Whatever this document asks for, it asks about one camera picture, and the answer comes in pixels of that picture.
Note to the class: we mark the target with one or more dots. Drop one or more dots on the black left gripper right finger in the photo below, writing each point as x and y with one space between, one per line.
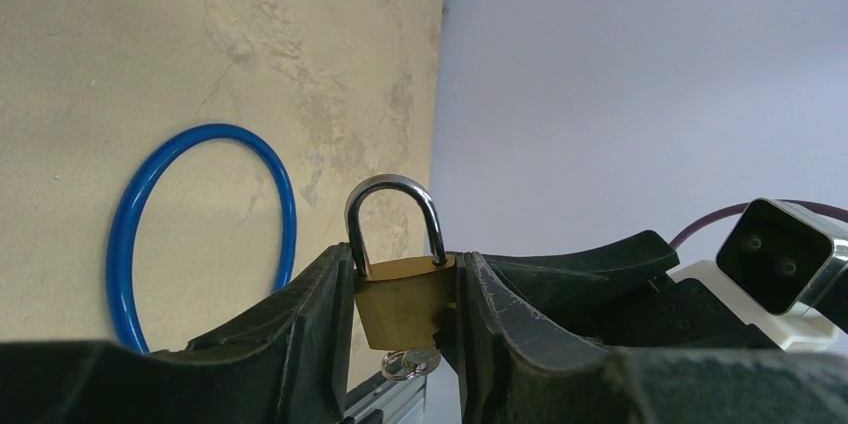
518 366

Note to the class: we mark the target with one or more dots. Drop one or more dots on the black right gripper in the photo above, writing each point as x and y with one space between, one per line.
607 289

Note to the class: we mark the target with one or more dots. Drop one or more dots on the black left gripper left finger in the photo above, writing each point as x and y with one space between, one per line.
284 360

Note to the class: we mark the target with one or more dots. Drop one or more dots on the small padlock key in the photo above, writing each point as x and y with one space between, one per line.
402 365

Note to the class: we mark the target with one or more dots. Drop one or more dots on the brass padlock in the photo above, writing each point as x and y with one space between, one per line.
402 303

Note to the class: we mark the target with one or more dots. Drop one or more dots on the blue cable lock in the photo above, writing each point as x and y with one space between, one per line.
119 286

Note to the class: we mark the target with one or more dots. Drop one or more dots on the aluminium frame rail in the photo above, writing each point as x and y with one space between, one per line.
378 400

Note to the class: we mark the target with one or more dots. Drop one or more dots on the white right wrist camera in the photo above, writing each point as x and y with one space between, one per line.
783 268

